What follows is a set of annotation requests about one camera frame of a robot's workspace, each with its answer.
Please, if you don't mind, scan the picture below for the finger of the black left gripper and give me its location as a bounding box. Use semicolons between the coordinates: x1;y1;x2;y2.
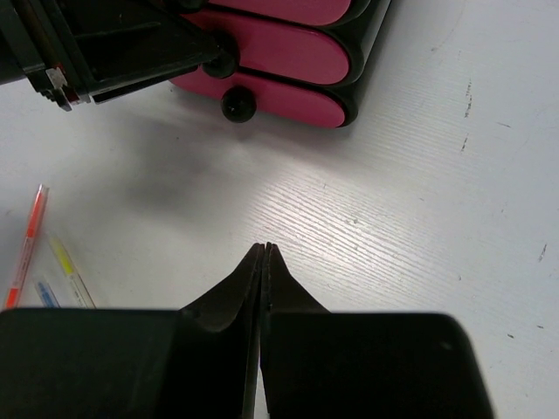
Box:
1;1;218;111

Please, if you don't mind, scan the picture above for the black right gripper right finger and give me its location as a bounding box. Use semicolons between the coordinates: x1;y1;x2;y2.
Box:
260;244;493;418

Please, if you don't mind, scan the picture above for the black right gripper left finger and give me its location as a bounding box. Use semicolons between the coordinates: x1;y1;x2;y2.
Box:
1;244;264;418

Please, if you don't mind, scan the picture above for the yellow highlighter pen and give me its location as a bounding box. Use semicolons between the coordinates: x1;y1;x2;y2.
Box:
48;235;96;309

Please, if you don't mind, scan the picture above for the orange highlighter pen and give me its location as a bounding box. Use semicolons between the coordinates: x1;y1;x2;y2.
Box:
3;184;49;309

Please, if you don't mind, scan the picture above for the black pink drawer organizer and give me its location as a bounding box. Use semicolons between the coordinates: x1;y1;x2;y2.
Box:
172;0;390;128

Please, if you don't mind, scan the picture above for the blue highlighter pen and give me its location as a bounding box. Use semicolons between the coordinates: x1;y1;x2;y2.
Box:
33;276;59;308

